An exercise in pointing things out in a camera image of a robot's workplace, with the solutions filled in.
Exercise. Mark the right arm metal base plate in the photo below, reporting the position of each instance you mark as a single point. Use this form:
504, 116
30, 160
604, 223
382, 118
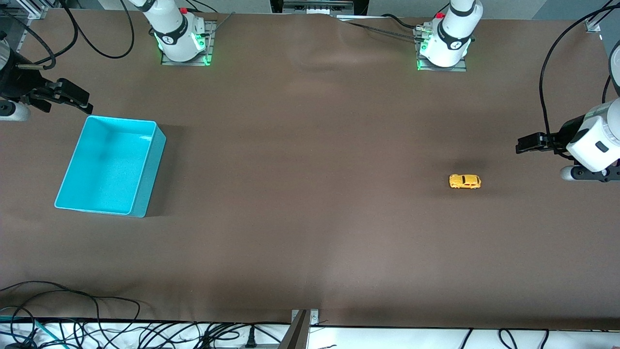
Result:
210, 48

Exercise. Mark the turquoise plastic bin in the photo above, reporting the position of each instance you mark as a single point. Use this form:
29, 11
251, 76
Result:
111, 165

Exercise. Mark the grey metal post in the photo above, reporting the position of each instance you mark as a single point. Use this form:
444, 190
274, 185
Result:
296, 334

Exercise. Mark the black power plug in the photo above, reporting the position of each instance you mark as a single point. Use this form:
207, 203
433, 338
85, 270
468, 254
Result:
250, 338

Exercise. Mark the silver metal rail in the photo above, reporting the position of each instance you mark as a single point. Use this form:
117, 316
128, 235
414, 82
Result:
317, 7

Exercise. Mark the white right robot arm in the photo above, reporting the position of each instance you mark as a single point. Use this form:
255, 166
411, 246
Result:
174, 34

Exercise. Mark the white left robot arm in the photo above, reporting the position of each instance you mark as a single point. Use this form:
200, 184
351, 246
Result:
453, 34

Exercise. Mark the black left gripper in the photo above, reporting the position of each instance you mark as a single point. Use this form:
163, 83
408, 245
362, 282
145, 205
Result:
565, 134

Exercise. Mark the small metal mounting bracket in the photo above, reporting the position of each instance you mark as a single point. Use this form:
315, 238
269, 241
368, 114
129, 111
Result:
314, 317

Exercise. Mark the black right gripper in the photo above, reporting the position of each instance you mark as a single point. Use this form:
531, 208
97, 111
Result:
19, 80

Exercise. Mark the yellow beetle toy car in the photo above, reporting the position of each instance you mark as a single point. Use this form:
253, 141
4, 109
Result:
465, 182

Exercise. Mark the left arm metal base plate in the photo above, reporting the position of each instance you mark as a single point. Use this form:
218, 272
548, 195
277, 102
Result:
460, 69

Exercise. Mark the small aluminium corner bracket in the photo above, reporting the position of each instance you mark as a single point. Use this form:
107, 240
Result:
592, 24

